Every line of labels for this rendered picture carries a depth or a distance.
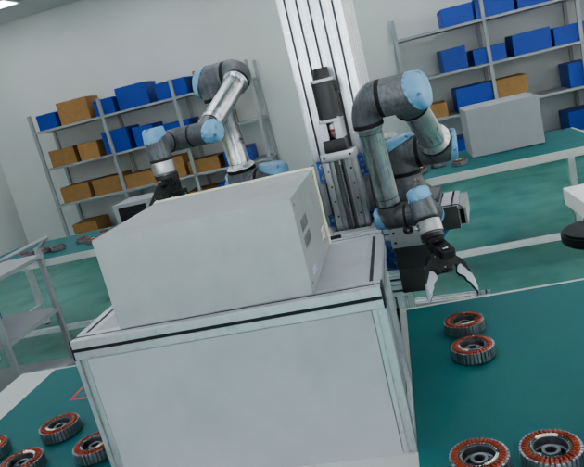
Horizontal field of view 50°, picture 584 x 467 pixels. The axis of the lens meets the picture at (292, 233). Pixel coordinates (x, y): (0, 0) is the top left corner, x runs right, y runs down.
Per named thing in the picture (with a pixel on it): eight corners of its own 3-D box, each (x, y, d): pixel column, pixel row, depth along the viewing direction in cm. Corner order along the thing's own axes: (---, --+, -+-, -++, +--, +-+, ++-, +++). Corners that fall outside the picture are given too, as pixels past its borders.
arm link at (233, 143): (260, 200, 245) (217, 62, 228) (229, 206, 251) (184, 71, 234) (273, 190, 255) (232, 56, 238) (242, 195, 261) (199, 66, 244)
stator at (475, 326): (440, 328, 183) (438, 316, 182) (476, 319, 183) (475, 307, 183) (452, 342, 172) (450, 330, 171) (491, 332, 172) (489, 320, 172)
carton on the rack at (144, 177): (139, 183, 867) (135, 170, 863) (167, 177, 859) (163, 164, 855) (127, 189, 829) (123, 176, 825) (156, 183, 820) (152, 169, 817)
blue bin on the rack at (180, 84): (170, 99, 831) (165, 83, 826) (198, 92, 821) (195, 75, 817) (158, 101, 791) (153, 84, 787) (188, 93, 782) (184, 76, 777)
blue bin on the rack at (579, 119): (561, 129, 769) (558, 110, 764) (591, 121, 762) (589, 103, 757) (570, 132, 729) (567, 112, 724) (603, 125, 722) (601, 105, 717)
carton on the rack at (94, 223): (89, 231, 897) (85, 218, 892) (112, 226, 889) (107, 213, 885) (76, 238, 858) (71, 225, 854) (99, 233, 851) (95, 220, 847)
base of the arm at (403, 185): (392, 195, 242) (387, 170, 240) (431, 188, 237) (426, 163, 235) (387, 205, 228) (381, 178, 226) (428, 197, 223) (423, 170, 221)
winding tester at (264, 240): (176, 272, 171) (155, 201, 167) (331, 242, 163) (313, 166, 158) (118, 330, 134) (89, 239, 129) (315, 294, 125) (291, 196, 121)
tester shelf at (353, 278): (148, 291, 177) (144, 276, 176) (386, 246, 164) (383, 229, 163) (74, 361, 135) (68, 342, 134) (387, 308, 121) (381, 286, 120)
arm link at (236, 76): (265, 74, 237) (222, 150, 204) (241, 81, 242) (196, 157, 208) (253, 46, 230) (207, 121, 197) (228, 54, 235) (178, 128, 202)
